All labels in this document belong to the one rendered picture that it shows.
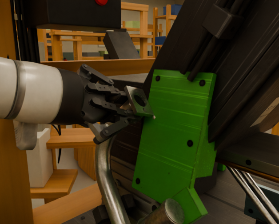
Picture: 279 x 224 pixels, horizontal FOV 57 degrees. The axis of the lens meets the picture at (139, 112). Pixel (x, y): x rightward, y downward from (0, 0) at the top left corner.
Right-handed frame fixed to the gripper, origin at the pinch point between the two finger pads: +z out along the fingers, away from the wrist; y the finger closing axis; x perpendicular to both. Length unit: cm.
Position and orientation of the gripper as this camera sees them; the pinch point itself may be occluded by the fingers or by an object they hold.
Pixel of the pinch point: (128, 107)
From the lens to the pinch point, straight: 43.7
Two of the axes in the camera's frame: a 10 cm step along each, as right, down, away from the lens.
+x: -6.2, 5.6, 5.5
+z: 7.1, 1.0, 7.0
